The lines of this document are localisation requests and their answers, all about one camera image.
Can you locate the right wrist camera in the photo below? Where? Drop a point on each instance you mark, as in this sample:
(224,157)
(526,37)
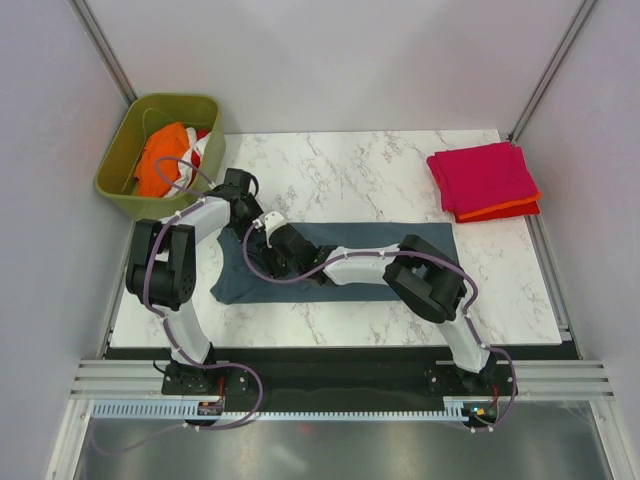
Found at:
(269,223)

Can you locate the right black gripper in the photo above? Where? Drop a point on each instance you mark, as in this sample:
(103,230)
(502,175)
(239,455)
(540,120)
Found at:
(267,256)

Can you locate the blue-grey t-shirt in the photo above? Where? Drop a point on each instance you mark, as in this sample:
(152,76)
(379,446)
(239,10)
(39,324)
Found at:
(236,285)

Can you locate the white slotted cable duct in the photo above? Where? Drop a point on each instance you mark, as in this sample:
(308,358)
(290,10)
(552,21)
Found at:
(193,410)

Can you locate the orange folded t-shirt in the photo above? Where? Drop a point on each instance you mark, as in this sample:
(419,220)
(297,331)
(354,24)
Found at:
(535,197)

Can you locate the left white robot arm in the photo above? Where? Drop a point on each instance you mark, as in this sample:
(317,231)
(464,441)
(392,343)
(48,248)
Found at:
(162,270)

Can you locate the olive green plastic bin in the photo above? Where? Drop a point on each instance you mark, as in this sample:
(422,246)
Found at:
(115,180)

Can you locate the magenta folded t-shirt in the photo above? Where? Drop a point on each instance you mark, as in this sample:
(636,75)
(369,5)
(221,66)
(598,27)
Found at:
(475,178)

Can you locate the red folded t-shirt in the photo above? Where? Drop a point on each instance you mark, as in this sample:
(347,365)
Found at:
(530,208)

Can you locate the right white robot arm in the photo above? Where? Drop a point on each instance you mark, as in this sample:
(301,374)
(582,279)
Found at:
(428,282)

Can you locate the white and red t-shirt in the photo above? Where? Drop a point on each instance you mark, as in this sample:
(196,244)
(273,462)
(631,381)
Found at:
(197,142)

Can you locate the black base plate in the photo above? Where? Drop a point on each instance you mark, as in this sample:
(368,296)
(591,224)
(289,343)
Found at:
(358,379)

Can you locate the orange t-shirt in bin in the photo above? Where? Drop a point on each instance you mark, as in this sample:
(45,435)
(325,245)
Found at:
(159,158)

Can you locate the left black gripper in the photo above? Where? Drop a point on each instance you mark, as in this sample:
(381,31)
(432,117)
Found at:
(251,203)

